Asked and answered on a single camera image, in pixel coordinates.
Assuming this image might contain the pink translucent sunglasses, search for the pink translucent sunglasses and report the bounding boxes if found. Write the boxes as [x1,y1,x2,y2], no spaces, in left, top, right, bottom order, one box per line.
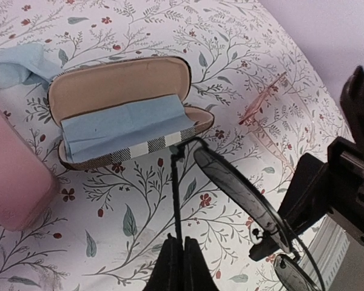
[238,72,295,173]

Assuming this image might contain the light blue cleaning cloth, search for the light blue cleaning cloth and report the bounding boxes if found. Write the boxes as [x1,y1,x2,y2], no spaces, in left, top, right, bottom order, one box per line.
[61,95,194,162]

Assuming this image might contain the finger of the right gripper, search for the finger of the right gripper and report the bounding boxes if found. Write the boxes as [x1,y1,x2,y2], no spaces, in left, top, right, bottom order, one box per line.
[278,153,337,235]
[249,239,281,261]

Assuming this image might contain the pink glasses case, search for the pink glasses case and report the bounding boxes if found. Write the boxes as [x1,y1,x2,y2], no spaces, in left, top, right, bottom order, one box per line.
[0,111,59,231]

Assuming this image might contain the black frame glasses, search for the black frame glasses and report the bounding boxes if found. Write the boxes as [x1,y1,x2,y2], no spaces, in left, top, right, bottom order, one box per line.
[171,138,325,290]

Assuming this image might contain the small blue cloth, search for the small blue cloth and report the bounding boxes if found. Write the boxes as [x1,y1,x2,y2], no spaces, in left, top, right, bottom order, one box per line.
[0,43,63,89]

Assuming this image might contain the front aluminium rail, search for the front aluminium rail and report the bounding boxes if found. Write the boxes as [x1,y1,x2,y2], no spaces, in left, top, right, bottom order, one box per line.
[300,216,350,290]

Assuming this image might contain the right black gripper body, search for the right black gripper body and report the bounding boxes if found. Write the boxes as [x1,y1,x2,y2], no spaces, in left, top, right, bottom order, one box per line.
[325,137,364,246]

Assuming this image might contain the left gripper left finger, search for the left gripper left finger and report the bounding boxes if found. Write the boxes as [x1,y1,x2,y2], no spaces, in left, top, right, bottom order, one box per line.
[147,234,182,291]

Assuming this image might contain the brown plaid glasses case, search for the brown plaid glasses case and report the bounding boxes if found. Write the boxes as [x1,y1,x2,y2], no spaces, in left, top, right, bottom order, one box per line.
[47,56,215,170]

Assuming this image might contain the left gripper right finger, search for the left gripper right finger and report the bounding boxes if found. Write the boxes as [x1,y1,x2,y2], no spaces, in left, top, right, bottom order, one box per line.
[183,236,217,291]

